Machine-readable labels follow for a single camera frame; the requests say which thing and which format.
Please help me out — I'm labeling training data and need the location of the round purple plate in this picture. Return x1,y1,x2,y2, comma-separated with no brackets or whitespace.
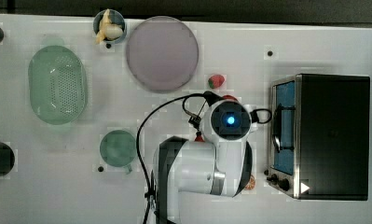
126,16,199,91

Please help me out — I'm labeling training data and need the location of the red ketchup bottle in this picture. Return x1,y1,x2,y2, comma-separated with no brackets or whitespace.
193,95,238,142

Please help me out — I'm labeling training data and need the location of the small blue-grey bowl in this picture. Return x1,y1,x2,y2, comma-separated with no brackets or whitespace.
92,8,127,44

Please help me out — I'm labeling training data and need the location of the green perforated colander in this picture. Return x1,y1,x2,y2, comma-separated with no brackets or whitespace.
28,38,88,125

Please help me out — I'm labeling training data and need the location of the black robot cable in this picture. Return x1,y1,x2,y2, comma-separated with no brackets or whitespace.
135,91,273,224

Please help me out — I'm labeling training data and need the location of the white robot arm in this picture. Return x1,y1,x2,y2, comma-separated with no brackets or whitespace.
150,100,257,224

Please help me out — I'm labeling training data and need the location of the green mug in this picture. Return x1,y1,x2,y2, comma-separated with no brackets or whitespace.
100,130,136,174

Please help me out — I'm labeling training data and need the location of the yellow toy banana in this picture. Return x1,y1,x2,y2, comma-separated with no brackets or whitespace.
95,9,123,44

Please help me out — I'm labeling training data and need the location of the red toy strawberry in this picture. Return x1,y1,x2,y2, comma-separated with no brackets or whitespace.
208,75,225,89

